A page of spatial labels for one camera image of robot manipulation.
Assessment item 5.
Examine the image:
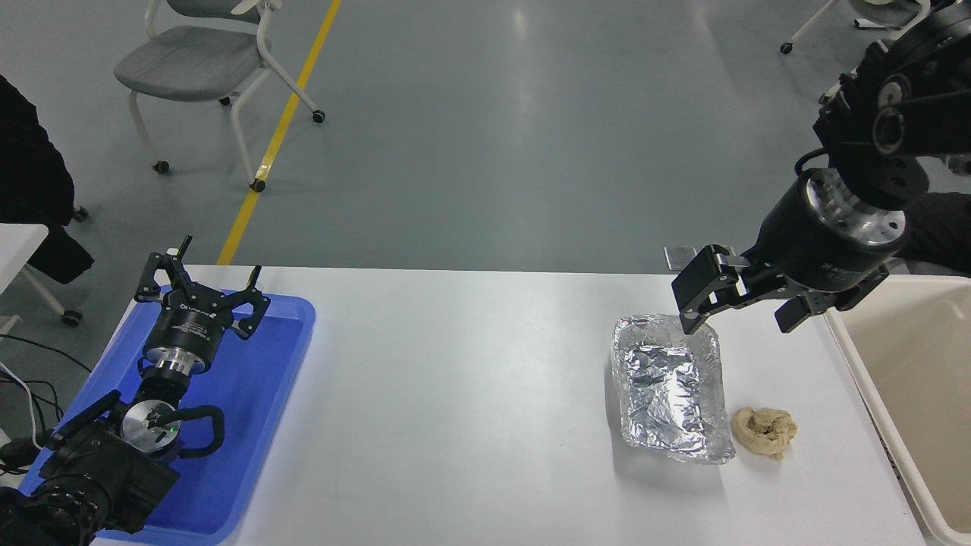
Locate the crumpled tan paper ball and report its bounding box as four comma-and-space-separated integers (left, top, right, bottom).
730, 406, 799, 461

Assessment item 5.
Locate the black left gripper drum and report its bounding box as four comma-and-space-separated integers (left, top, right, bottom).
144, 290, 234, 357

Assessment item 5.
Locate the black cable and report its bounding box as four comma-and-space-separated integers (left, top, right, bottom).
0, 334, 93, 475

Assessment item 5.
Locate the blue plastic tray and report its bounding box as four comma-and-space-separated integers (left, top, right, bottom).
17, 285, 316, 546

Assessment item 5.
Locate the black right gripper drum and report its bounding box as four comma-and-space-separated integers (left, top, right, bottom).
746, 177, 908, 295

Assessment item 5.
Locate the grey chair with white frame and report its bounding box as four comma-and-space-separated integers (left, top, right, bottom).
114, 0, 327, 193
780, 0, 934, 104

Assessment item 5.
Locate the small white side table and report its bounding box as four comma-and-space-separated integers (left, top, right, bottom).
0, 224, 84, 334

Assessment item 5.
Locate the white cable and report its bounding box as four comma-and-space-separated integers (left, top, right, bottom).
0, 361, 40, 450

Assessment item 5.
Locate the foil tray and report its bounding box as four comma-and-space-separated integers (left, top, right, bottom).
611, 312, 737, 465

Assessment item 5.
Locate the large pale bin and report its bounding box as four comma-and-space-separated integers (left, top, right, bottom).
823, 275, 971, 546

